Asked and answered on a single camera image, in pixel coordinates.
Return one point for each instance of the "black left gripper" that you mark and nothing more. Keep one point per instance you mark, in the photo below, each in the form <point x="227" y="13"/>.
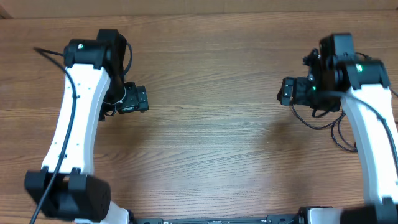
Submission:
<point x="138" y="99"/>

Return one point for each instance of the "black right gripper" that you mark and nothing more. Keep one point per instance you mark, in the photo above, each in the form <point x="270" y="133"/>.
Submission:
<point x="298" y="84"/>

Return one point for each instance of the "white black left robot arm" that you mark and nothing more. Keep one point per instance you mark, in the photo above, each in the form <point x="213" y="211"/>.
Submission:
<point x="65" y="187"/>

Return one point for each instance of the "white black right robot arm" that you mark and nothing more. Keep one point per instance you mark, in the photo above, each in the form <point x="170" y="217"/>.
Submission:
<point x="342" y="79"/>

